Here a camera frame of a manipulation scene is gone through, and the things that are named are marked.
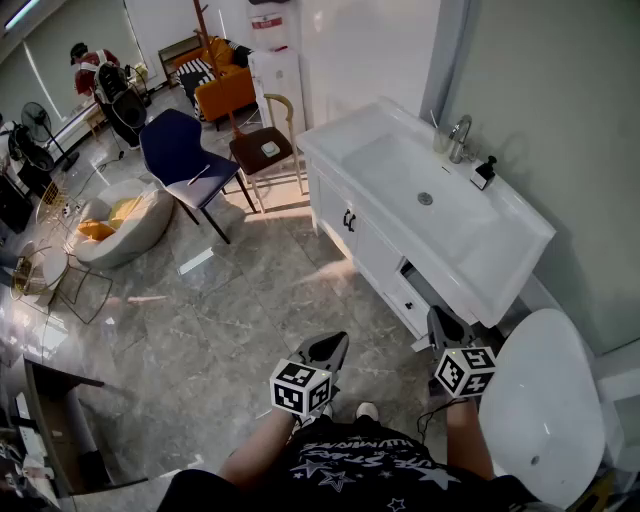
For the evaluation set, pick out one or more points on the white water dispenser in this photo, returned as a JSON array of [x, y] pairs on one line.
[[277, 80]]

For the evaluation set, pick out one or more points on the orange sofa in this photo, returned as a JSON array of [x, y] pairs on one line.
[[225, 90]]

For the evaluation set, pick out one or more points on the black standing fan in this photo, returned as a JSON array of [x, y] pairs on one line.
[[37, 120], [30, 150]]

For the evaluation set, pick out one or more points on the round white gold-frame table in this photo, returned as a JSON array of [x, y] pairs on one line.
[[52, 265]]

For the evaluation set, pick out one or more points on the cardboard box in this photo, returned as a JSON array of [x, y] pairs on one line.
[[602, 492]]

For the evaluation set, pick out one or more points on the chrome faucet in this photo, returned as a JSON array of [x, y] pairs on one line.
[[461, 135]]

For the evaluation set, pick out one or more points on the wooden shelf frame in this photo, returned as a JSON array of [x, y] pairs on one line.
[[172, 52]]

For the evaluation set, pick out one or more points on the white ceramic washbasin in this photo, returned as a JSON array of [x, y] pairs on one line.
[[395, 165]]

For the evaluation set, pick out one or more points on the brown wooden chair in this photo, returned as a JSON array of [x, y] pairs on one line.
[[255, 150]]

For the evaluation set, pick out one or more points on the navy blue chair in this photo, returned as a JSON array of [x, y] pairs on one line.
[[175, 145]]

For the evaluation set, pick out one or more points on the person's left forearm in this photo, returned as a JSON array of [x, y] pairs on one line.
[[260, 445]]

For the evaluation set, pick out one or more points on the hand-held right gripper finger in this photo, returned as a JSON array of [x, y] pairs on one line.
[[435, 327], [457, 327]]

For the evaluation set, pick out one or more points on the beige beanbag chair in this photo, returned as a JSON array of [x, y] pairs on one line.
[[145, 225]]

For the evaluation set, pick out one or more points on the person's right white shoe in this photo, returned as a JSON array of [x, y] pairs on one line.
[[367, 411]]

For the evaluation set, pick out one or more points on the person's black star print shirt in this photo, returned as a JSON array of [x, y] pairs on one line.
[[360, 470]]

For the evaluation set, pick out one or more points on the black white striped cushion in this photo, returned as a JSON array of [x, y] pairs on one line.
[[192, 75]]

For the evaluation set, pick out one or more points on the person's right forearm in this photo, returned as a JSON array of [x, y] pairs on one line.
[[467, 440]]

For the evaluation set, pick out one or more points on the dark desk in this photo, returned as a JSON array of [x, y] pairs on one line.
[[55, 395]]

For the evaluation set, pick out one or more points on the yellow cushion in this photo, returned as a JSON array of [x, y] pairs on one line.
[[125, 212]]

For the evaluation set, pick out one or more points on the black white soap dispenser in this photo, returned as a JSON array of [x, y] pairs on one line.
[[483, 175]]

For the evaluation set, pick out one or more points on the orange cushion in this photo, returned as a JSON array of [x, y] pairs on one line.
[[95, 230]]

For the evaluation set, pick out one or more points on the white stick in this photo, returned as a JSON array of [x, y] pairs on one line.
[[199, 175]]

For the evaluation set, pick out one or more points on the wooden coat rack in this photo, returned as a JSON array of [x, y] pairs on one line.
[[215, 65]]

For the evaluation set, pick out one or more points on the metal sink drain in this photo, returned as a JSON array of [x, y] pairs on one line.
[[425, 198]]

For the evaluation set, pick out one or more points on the white vanity cabinet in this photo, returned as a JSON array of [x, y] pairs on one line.
[[370, 250]]

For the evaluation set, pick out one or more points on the small white dish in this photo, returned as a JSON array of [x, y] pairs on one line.
[[270, 148]]

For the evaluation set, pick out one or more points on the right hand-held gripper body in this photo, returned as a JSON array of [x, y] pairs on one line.
[[465, 372]]

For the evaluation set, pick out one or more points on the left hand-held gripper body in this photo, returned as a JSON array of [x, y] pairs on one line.
[[300, 387]]

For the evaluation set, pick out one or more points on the wooden stick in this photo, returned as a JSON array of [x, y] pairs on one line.
[[147, 299]]

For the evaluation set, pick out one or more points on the water bottle with red label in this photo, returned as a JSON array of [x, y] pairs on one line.
[[267, 25]]

